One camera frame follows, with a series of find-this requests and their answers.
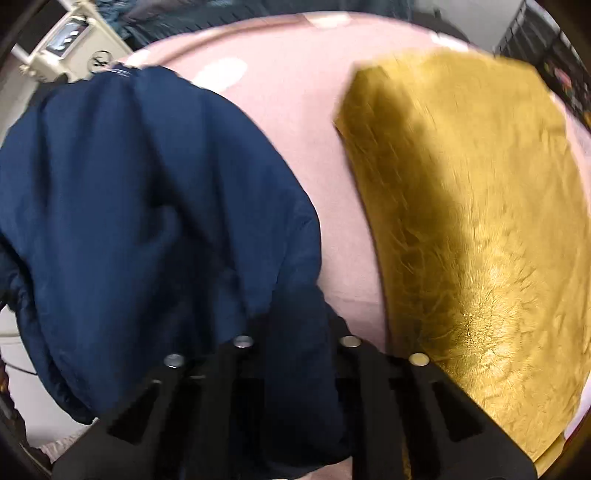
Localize pink bed sheet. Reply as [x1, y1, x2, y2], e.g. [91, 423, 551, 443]
[44, 11, 591, 480]

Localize dark storage rack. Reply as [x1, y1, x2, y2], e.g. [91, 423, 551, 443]
[494, 0, 591, 118]

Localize dark green cloth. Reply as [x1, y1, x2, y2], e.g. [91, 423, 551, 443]
[95, 0, 416, 49]

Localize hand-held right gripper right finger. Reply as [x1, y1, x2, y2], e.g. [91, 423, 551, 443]
[329, 307, 539, 480]

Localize yellow plush blanket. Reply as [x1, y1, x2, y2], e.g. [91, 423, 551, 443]
[333, 46, 591, 468]

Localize navy blue jacket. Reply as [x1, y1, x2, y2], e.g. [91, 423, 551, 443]
[0, 65, 356, 472]

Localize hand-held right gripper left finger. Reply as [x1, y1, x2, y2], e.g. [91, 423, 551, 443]
[52, 335, 259, 480]

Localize beige appliance with control panel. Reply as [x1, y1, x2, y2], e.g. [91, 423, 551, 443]
[18, 0, 133, 84]

